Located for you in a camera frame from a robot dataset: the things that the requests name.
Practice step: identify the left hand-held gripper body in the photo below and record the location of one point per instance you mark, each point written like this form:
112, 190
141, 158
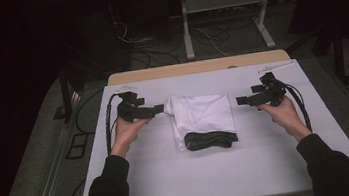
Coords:
132, 110

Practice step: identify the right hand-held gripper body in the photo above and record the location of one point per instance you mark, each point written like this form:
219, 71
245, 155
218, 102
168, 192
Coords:
270, 91

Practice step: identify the white shorts with black waistband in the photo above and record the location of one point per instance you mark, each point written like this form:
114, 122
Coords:
201, 115

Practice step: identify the person's left hand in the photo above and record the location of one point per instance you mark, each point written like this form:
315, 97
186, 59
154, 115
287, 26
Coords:
126, 134

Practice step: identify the person's right hand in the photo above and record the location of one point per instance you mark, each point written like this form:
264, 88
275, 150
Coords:
285, 116

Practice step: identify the wooden table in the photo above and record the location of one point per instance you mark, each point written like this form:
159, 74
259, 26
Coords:
166, 71

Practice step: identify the black metal stand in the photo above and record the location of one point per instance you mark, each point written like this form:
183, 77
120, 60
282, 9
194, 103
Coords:
338, 54
66, 91

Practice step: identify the white table mat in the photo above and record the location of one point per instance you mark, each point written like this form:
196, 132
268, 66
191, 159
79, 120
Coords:
179, 178

